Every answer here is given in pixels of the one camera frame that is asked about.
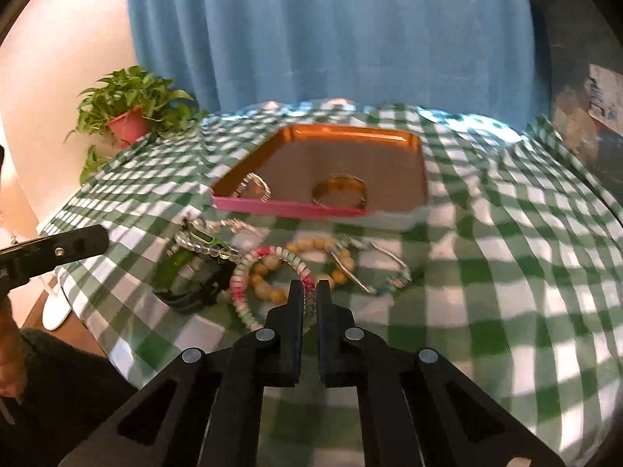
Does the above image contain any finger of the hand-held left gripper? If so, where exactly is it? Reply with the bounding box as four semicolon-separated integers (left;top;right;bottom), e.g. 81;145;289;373
0;226;110;295

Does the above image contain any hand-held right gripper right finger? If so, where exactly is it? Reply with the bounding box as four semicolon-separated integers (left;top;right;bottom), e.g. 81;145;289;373
315;279;568;467

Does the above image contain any white plastic object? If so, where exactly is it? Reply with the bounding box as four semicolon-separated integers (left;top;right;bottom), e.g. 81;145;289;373
41;272;75;330

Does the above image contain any black green smartwatch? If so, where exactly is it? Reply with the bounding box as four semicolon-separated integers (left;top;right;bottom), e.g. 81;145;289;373
155;233;231;313

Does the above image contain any dark cloth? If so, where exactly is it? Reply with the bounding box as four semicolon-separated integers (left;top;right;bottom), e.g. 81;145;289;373
0;328;143;467

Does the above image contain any person's left forearm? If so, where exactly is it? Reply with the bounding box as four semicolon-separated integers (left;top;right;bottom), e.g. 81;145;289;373
0;299;24;400

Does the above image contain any blue curtain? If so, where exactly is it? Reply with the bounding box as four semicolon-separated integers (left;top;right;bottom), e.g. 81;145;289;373
125;0;553;130

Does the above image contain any white paper poster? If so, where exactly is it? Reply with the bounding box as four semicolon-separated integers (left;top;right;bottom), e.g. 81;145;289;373
586;63;623;123

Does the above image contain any pink metal tray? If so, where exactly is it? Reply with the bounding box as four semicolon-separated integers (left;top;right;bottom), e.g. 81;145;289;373
211;124;431;219

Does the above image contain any green plant in red pot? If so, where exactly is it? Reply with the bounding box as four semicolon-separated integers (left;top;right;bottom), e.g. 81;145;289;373
63;65;208;186

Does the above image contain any teal bead silver bracelet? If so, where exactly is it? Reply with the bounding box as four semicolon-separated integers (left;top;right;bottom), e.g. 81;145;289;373
331;238;414;297

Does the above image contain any red white bead bracelet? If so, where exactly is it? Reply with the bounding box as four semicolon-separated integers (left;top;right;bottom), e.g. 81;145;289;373
231;246;313;332

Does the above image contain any amber bangle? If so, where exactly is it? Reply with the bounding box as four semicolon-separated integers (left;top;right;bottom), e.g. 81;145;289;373
311;175;368;207

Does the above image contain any green checkered tablecloth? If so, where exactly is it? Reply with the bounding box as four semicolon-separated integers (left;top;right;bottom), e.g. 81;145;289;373
36;100;623;467

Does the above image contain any wooden bead bracelet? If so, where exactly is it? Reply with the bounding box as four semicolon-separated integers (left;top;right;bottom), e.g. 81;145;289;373
250;236;357;303

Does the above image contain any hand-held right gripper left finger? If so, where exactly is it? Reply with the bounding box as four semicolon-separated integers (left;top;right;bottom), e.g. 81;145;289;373
58;279;305;467

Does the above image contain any clear bead bracelet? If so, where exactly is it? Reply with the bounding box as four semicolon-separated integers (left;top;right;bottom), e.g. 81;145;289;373
174;219;245;264

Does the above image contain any metal chain bracelet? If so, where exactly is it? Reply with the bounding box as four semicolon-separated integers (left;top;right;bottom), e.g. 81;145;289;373
238;172;272;202

